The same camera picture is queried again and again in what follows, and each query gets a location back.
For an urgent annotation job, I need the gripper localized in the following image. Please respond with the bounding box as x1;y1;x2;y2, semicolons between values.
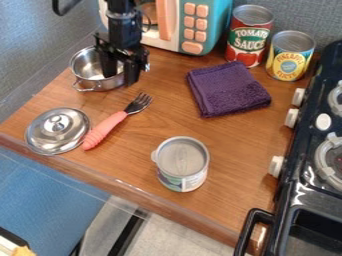
92;10;151;88

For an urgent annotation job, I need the silver pot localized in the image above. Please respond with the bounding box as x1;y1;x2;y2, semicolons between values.
68;45;129;93

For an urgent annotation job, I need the silver pot lid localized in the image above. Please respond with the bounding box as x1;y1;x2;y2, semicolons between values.
24;106;93;157

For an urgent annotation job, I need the toy microwave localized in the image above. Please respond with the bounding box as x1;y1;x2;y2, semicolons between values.
97;0;234;57

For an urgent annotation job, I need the purple cloth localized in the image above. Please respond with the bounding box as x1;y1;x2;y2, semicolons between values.
184;60;273;119

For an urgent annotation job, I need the white and green can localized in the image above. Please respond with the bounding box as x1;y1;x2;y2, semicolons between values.
149;135;212;193

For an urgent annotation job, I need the red tomato sauce can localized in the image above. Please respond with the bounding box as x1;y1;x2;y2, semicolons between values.
223;4;276;69

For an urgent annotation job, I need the yellow pineapple can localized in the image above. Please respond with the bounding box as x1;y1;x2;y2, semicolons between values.
264;29;317;83

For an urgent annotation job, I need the toy stove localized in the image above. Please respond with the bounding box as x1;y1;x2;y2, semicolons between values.
232;39;342;256

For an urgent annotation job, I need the fork with pink handle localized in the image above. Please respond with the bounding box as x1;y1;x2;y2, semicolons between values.
80;92;155;152

